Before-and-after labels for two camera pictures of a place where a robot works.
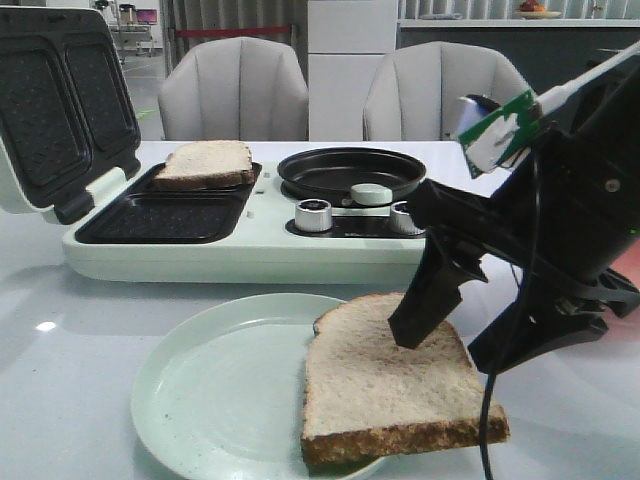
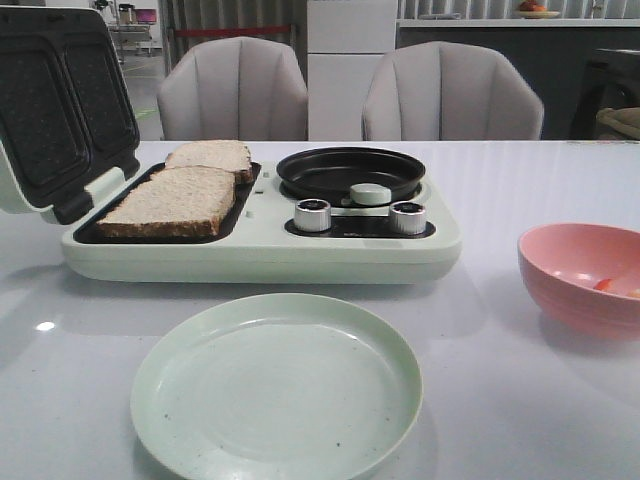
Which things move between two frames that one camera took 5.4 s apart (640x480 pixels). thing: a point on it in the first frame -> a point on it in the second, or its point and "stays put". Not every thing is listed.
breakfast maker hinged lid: (66, 110) stays put
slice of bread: (366, 394) -> (182, 201)
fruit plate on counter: (530, 9) stays put
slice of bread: (210, 164) stays put
